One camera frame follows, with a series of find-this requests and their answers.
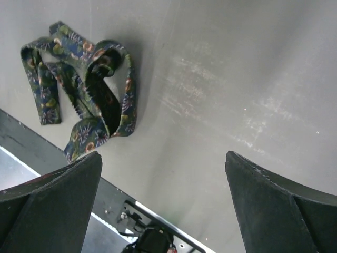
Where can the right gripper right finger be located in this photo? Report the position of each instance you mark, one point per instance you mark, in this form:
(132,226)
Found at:
(276,214)

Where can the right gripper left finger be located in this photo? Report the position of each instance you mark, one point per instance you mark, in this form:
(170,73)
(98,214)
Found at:
(51,213)

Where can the green floral tie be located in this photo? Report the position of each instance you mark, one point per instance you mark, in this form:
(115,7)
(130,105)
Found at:
(99,80)

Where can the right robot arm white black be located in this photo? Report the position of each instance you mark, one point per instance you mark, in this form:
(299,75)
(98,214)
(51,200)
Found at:
(152,241)

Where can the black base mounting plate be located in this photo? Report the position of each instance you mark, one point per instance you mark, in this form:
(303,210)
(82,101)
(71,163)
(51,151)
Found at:
(31,147)

